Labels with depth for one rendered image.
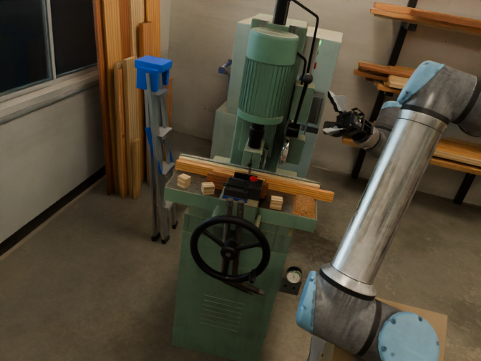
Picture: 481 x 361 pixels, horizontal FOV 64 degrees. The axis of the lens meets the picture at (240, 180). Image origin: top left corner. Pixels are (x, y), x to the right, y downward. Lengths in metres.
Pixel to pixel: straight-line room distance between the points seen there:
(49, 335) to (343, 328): 1.55
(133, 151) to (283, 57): 1.77
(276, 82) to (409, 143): 0.57
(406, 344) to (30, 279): 2.01
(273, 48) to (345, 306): 0.83
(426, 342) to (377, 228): 0.29
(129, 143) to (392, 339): 2.31
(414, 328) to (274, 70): 0.88
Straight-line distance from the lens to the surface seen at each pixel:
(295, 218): 1.50
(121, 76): 2.76
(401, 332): 1.05
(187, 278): 1.77
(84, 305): 2.32
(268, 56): 1.36
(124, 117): 2.86
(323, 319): 1.03
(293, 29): 1.59
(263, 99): 1.39
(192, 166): 1.63
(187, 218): 1.58
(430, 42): 3.79
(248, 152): 1.51
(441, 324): 1.38
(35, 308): 2.36
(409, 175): 0.99
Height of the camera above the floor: 1.69
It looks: 29 degrees down
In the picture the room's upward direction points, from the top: 10 degrees clockwise
